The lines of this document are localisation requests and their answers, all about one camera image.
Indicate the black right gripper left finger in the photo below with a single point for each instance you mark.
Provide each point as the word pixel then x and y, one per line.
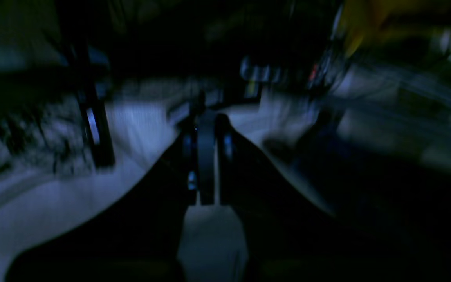
pixel 134 240

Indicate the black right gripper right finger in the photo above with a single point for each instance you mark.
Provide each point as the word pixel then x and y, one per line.
pixel 289 238

